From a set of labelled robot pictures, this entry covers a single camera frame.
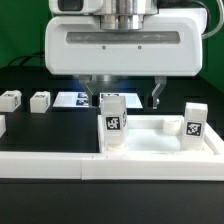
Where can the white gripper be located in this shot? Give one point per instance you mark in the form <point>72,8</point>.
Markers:
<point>169,44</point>

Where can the white square table top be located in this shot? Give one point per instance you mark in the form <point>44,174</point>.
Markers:
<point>145,135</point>

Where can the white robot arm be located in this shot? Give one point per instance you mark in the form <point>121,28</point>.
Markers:
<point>127,15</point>

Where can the white sheet with tags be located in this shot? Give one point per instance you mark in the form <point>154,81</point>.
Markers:
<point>80,99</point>

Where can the white L-shaped obstacle fence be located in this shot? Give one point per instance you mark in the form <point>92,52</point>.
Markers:
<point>33,165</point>

